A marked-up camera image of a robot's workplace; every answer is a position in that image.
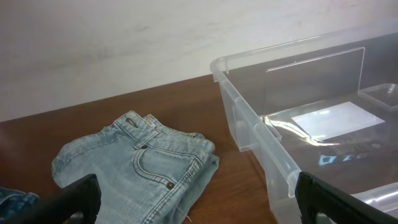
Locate light blue folded jeans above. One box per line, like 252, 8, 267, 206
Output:
52, 111, 219, 224

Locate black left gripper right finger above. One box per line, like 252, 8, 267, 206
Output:
295, 172, 397, 224

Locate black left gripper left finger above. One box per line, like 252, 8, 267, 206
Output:
6, 174, 101, 224

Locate clear plastic storage bin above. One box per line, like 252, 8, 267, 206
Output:
210, 20, 397, 223

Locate dark blue folded jeans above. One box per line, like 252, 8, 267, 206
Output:
1, 187, 40, 223

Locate white label in bin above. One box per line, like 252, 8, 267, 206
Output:
292, 101, 385, 141

